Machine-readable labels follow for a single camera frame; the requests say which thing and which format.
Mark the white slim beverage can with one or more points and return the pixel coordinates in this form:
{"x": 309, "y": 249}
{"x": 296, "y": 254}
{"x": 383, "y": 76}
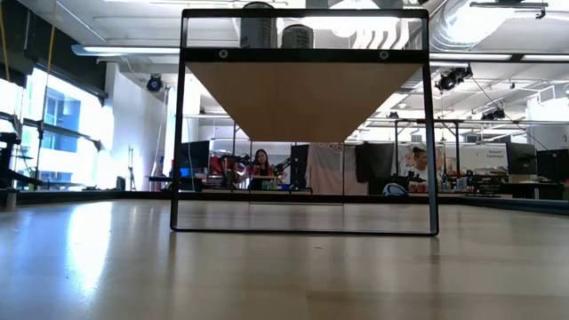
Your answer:
{"x": 298, "y": 37}
{"x": 258, "y": 33}

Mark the black upright panel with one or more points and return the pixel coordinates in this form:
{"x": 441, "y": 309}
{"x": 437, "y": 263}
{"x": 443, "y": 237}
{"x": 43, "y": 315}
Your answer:
{"x": 300, "y": 155}

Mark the person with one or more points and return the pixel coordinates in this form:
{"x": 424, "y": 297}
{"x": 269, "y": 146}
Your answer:
{"x": 261, "y": 166}
{"x": 418, "y": 166}

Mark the white hanging cloth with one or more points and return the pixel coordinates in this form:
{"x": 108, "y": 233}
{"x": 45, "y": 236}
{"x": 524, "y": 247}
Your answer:
{"x": 331, "y": 169}

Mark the red storage bin rack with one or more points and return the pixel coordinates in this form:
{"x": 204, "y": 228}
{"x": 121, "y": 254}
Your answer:
{"x": 214, "y": 165}

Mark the black computer monitor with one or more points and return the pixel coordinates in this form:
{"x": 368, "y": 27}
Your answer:
{"x": 195, "y": 155}
{"x": 521, "y": 157}
{"x": 553, "y": 165}

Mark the black hanging cloth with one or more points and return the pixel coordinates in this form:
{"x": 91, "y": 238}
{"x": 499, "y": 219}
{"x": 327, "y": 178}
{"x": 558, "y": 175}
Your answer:
{"x": 375, "y": 162}

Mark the white and blue round object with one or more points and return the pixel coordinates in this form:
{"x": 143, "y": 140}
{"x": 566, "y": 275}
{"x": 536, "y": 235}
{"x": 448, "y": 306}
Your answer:
{"x": 393, "y": 190}

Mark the small black box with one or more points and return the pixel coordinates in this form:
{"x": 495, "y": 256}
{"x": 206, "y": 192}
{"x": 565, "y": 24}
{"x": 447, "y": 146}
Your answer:
{"x": 121, "y": 182}

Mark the black ceiling spotlight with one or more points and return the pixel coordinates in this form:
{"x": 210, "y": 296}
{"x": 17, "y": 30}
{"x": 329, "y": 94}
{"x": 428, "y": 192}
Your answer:
{"x": 493, "y": 114}
{"x": 453, "y": 77}

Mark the ceiling light strip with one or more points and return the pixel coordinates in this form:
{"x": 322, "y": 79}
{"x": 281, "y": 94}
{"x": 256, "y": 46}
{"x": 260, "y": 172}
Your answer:
{"x": 471, "y": 57}

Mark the long ceiling light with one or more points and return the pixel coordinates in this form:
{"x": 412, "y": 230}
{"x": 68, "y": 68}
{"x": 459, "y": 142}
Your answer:
{"x": 102, "y": 50}

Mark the white printed sign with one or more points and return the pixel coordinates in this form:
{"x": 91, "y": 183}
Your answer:
{"x": 500, "y": 162}

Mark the black ceiling track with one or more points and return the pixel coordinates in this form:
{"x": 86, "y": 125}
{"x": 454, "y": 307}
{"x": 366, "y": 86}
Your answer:
{"x": 507, "y": 5}

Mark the grey corner block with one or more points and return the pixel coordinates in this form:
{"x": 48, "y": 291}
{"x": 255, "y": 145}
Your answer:
{"x": 12, "y": 201}

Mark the wooden shelf black metal frame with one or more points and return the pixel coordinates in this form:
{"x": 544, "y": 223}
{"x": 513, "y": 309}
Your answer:
{"x": 302, "y": 98}

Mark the black metal rig frame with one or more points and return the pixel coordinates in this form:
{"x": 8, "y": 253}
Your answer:
{"x": 427, "y": 120}

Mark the black aluminium table rail frame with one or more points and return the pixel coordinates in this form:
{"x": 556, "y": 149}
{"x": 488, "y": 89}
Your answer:
{"x": 66, "y": 196}

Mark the silver ceiling duct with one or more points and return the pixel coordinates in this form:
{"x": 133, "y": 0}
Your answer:
{"x": 462, "y": 26}

